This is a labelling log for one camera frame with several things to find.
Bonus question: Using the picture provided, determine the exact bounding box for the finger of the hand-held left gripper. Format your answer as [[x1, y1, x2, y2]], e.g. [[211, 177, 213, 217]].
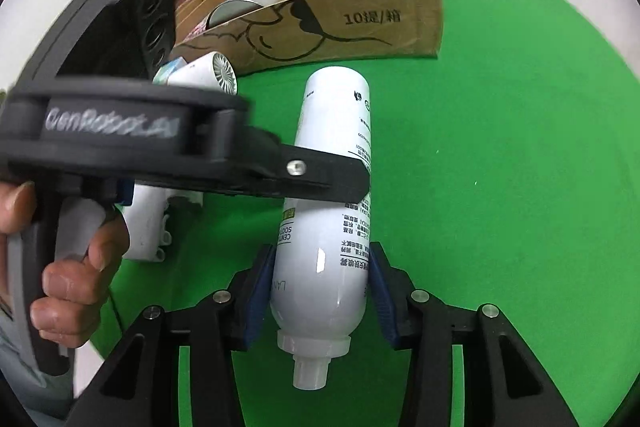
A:
[[260, 142, 372, 206]]

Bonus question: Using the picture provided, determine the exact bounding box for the brown cardboard box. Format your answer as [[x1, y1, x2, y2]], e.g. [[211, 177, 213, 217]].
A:
[[170, 0, 444, 76]]

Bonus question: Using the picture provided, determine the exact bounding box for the white hair dryer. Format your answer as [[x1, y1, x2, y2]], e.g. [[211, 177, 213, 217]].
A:
[[120, 52, 241, 264]]

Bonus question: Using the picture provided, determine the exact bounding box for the person's left hand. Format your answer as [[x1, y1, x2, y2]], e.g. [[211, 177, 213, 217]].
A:
[[0, 181, 131, 351]]

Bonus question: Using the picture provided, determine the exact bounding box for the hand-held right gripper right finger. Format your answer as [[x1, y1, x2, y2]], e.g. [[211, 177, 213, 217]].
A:
[[369, 242, 576, 427]]

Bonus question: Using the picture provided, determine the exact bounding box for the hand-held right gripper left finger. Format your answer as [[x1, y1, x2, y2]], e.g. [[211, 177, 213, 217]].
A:
[[67, 243, 277, 427]]

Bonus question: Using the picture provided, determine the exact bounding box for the white plastic bottle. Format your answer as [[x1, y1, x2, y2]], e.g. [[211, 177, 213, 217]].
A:
[[270, 66, 375, 392]]

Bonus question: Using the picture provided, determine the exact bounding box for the thin black cable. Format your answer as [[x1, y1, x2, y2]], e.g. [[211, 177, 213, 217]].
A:
[[106, 292, 123, 335]]

